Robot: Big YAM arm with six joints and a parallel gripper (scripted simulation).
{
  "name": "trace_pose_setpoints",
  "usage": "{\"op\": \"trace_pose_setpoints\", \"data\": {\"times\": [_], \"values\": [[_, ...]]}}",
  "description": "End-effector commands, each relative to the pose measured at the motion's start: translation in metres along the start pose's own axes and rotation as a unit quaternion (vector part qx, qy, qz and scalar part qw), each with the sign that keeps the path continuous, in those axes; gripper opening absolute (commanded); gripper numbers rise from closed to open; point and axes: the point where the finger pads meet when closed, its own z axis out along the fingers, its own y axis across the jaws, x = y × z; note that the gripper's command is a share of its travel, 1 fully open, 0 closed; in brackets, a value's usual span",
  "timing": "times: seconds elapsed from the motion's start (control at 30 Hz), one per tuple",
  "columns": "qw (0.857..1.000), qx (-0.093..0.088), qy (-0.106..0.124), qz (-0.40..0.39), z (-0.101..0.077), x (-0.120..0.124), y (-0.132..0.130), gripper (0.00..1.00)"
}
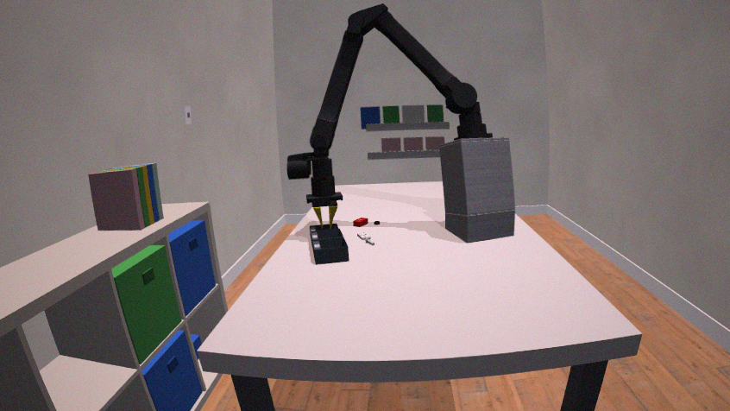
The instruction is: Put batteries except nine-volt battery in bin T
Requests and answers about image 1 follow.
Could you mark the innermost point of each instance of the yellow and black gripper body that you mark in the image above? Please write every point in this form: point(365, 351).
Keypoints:
point(323, 193)

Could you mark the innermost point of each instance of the dark grey open-top bin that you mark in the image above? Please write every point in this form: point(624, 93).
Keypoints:
point(338, 250)

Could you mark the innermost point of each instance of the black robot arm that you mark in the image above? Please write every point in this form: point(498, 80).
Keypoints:
point(459, 97)

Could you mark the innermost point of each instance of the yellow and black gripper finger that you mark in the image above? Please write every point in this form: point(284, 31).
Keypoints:
point(332, 212)
point(317, 210)

